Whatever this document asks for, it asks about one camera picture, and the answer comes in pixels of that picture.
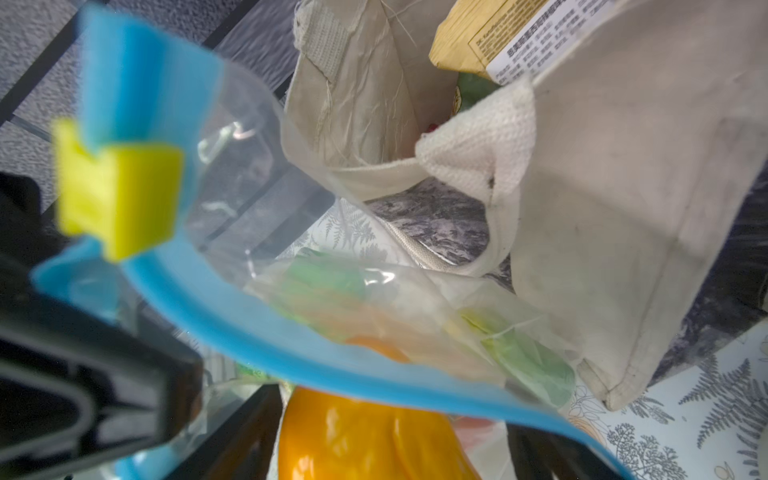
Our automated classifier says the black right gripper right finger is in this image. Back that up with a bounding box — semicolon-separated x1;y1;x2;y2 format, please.
506;423;612;480

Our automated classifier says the green mango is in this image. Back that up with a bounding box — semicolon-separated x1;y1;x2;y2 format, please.
459;307;576;409
270;252;367;340

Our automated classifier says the yellow snack packet in tote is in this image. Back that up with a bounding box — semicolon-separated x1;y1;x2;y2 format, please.
429;0;619;85

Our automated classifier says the orange mango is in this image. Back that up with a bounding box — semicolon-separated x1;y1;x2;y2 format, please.
277;335;481;480

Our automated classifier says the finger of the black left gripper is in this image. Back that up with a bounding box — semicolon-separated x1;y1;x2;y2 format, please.
1;173;203;462

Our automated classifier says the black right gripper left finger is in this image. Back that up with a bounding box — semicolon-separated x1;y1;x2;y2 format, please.
166;384;283;479

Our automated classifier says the beige canvas tote bag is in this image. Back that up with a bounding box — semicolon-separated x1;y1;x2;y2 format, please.
286;1;767;411

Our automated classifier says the clear zip-top bag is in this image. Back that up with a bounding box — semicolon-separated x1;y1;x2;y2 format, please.
32;6;630;479

